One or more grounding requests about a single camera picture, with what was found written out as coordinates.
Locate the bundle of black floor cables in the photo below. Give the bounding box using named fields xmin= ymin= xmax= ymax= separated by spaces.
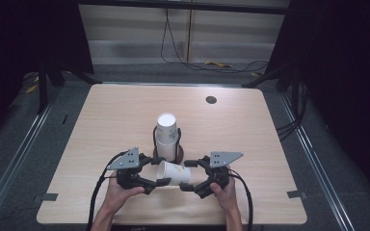
xmin=275 ymin=82 xmax=310 ymax=142

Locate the metal floor rail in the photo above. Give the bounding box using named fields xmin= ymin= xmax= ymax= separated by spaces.
xmin=0 ymin=95 xmax=56 ymax=223
xmin=278 ymin=91 xmax=357 ymax=231

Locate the stack of paper cups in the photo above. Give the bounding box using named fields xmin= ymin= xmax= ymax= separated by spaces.
xmin=155 ymin=112 xmax=178 ymax=163

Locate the black metal stand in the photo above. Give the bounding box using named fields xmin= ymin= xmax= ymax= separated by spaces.
xmin=36 ymin=60 xmax=100 ymax=116
xmin=241 ymin=63 xmax=304 ymax=120

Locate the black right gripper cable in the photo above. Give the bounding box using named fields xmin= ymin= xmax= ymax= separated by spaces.
xmin=228 ymin=168 xmax=255 ymax=231

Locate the person's left hand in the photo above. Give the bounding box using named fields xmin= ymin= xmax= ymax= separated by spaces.
xmin=103 ymin=174 xmax=146 ymax=214

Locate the person's right hand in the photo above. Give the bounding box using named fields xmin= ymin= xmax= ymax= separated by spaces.
xmin=209 ymin=166 xmax=239 ymax=214

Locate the black wire holder brown base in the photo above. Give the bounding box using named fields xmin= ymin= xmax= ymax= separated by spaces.
xmin=152 ymin=125 xmax=185 ymax=166

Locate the black overhead bar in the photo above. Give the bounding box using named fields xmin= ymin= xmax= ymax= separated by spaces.
xmin=76 ymin=0 xmax=291 ymax=15

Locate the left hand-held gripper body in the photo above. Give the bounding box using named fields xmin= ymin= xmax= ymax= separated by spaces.
xmin=106 ymin=146 xmax=152 ymax=191

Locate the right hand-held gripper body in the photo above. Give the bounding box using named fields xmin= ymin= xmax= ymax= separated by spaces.
xmin=201 ymin=150 xmax=244 ymax=194

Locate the black hanging wall cable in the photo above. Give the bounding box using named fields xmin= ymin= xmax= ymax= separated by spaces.
xmin=159 ymin=7 xmax=270 ymax=74

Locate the grey tape strip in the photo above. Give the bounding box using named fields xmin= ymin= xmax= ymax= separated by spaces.
xmin=286 ymin=190 xmax=308 ymax=200
xmin=33 ymin=192 xmax=59 ymax=203

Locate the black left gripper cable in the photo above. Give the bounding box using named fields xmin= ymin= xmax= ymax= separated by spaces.
xmin=86 ymin=149 xmax=130 ymax=231

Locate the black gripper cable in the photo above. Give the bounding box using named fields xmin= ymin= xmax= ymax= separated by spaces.
xmin=228 ymin=168 xmax=255 ymax=231
xmin=86 ymin=149 xmax=130 ymax=231

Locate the long yellow tape strip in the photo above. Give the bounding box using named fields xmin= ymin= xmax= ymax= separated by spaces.
xmin=203 ymin=60 xmax=233 ymax=69

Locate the printed white paper cup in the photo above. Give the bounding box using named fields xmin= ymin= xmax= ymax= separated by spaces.
xmin=155 ymin=160 xmax=193 ymax=187

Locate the dark curtain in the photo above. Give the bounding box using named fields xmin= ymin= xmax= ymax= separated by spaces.
xmin=0 ymin=0 xmax=94 ymax=147
xmin=264 ymin=0 xmax=370 ymax=208

